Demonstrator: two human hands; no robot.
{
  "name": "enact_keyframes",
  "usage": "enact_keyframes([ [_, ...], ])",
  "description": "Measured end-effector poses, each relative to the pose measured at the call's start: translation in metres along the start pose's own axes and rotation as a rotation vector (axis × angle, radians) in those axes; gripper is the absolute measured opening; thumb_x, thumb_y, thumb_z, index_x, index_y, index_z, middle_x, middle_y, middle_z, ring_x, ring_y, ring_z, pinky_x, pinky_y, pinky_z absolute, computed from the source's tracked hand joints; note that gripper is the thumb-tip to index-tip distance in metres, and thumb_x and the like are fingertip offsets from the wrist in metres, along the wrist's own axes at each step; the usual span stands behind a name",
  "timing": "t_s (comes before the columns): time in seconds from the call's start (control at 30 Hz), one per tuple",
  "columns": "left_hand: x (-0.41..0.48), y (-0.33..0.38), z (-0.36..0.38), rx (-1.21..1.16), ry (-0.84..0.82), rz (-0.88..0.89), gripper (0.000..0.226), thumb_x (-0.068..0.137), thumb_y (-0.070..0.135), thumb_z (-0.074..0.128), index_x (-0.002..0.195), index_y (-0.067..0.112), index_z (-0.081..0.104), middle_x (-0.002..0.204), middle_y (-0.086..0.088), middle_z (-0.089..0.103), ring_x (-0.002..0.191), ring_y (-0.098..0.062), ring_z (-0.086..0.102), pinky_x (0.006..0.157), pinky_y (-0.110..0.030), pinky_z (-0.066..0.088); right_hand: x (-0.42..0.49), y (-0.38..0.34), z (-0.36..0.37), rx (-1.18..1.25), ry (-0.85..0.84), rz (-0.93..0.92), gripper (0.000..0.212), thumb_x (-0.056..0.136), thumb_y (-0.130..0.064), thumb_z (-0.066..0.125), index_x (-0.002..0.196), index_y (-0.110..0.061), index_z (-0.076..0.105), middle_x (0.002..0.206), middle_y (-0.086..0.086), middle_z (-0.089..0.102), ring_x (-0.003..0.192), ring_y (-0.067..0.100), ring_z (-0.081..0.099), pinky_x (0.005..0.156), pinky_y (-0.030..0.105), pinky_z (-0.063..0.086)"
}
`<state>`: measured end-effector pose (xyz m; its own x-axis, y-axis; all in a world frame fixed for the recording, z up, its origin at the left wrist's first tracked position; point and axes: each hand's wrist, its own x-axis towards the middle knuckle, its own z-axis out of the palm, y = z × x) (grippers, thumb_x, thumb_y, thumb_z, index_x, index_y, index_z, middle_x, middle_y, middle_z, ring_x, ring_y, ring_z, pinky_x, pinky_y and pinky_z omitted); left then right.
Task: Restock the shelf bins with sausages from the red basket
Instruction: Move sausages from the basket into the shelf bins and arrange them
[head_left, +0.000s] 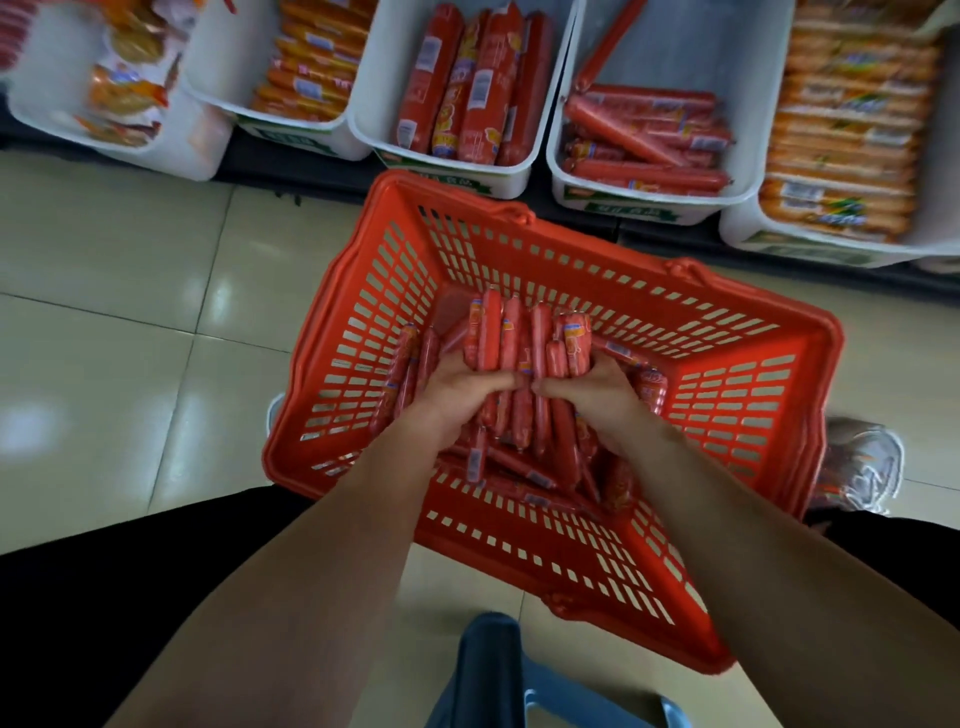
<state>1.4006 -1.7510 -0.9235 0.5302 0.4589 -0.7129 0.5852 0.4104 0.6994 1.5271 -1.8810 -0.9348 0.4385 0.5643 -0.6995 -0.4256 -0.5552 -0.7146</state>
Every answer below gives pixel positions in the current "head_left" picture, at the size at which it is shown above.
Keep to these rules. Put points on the person's right hand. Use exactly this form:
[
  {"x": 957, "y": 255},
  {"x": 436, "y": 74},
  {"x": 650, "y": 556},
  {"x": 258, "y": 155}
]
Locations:
[{"x": 607, "y": 401}]

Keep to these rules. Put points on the person's left hand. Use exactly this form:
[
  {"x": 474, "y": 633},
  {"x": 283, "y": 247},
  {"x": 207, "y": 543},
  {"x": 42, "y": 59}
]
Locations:
[{"x": 450, "y": 394}]

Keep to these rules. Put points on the person's right fingers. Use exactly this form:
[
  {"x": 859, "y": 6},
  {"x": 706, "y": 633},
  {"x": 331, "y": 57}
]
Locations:
[{"x": 561, "y": 388}]

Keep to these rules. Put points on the person's left fingers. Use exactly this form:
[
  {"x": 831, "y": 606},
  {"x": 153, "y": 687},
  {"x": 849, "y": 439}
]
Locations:
[{"x": 499, "y": 383}]

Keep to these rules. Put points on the red sausage stick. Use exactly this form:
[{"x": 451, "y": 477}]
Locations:
[
  {"x": 474, "y": 337},
  {"x": 511, "y": 334},
  {"x": 541, "y": 337},
  {"x": 577, "y": 341},
  {"x": 556, "y": 360},
  {"x": 491, "y": 330}
]

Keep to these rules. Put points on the person's left forearm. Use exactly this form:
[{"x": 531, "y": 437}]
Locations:
[{"x": 300, "y": 600}]

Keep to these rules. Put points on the person's right forearm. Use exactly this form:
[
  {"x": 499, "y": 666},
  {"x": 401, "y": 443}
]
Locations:
[{"x": 787, "y": 600}]

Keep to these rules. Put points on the pile of loose red sausages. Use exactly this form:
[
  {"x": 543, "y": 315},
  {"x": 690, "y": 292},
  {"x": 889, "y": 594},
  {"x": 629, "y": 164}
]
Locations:
[{"x": 525, "y": 470}]

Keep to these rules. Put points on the red plastic shopping basket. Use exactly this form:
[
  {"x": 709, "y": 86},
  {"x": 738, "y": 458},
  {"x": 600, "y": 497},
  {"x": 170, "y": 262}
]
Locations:
[{"x": 720, "y": 390}]

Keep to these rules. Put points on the silver left sneaker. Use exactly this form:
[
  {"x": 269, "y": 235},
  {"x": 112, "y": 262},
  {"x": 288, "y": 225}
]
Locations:
[{"x": 274, "y": 412}]

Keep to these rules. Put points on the silver sneaker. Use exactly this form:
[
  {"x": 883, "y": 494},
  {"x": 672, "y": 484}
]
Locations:
[
  {"x": 862, "y": 465},
  {"x": 274, "y": 412}
]

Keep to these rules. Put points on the white bin with yellow packs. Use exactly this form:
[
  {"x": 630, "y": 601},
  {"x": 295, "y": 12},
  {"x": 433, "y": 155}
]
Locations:
[{"x": 739, "y": 225}]

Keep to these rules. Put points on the heap of thin red sausages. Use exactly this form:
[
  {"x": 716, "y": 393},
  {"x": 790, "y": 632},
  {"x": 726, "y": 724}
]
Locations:
[{"x": 645, "y": 142}]

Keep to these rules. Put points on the large red sausage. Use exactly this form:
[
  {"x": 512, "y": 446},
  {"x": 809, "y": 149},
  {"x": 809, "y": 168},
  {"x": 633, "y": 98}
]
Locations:
[
  {"x": 427, "y": 82},
  {"x": 487, "y": 90},
  {"x": 529, "y": 97},
  {"x": 454, "y": 112}
]

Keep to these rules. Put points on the blue plastic stool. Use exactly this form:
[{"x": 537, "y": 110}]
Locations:
[{"x": 487, "y": 675}]

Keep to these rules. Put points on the silver right sneaker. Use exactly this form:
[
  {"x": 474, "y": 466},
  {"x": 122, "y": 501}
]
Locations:
[{"x": 862, "y": 465}]

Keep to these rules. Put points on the white bin with large sausages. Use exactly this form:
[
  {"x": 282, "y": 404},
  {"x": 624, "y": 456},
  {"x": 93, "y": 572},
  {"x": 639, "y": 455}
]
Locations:
[{"x": 379, "y": 90}]

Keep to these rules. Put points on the white bin with thin sausages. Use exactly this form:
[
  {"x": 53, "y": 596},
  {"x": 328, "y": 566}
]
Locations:
[{"x": 675, "y": 45}]

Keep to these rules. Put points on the stack of orange sausages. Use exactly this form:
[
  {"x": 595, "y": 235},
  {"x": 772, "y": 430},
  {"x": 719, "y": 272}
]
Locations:
[{"x": 311, "y": 67}]

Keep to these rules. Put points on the stack of yellow sausage packs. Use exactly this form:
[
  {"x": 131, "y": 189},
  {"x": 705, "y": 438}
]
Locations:
[{"x": 847, "y": 127}]

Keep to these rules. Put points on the white bin with orange sausages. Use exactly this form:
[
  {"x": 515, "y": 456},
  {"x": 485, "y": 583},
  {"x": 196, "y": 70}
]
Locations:
[{"x": 225, "y": 67}]

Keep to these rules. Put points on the heap of orange snack packets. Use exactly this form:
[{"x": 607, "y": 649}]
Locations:
[{"x": 124, "y": 90}]

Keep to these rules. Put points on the white bin with snack packets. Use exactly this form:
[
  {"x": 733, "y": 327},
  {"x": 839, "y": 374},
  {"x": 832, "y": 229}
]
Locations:
[{"x": 52, "y": 90}]

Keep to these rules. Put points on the red packets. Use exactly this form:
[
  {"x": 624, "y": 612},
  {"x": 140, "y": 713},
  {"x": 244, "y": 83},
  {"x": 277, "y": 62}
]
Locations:
[{"x": 15, "y": 30}]

